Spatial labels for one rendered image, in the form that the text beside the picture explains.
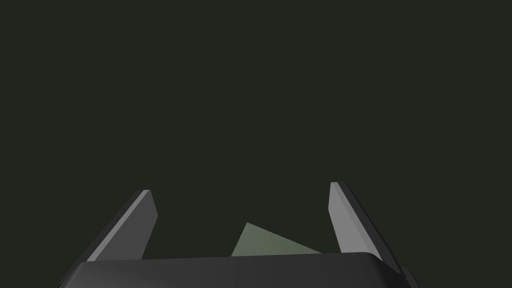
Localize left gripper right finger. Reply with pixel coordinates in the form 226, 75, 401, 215
327, 181, 402, 275

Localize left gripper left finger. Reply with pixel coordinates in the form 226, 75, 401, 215
81, 189, 159, 263

